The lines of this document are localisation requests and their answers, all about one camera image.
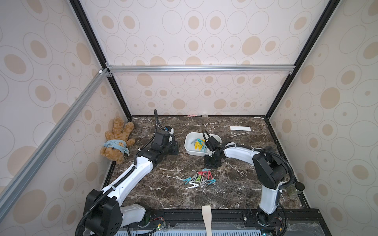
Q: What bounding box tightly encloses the teal clothespin cluster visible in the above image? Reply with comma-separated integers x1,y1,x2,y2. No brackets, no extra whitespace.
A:
206,179,216,185

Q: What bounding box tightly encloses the white plastic storage box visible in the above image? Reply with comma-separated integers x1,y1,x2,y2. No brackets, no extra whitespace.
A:
184,132,222,156

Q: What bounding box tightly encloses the white clothespin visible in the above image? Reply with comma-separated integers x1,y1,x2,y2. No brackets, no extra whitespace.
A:
186,183,199,189

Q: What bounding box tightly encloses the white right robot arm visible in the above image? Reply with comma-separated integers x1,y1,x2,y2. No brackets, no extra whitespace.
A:
204,137,295,216

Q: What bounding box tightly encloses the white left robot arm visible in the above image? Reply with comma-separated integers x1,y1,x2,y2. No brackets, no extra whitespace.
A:
75,126,179,236

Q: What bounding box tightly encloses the pink red clothespin flat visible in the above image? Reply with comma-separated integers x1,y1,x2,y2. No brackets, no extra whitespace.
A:
197,171,208,176

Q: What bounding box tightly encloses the light grey clothespin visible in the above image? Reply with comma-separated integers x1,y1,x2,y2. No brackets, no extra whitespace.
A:
191,174,198,183

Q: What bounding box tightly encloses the white paper strip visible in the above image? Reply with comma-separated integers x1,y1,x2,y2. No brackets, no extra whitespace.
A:
230,126,251,131

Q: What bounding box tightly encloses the brown teddy bear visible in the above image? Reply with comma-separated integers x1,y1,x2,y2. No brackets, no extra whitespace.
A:
100,117,135,164

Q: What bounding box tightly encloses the beige tape strip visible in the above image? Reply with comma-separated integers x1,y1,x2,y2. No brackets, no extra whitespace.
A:
201,206,212,236

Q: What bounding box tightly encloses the horizontal aluminium rail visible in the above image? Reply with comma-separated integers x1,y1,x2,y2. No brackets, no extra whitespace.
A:
109,65,295,73

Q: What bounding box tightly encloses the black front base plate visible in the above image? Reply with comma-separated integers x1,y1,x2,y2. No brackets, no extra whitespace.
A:
77,208,332,236

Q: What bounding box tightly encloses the left diagonal aluminium rail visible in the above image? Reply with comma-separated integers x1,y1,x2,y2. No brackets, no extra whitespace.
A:
1,68,109,221

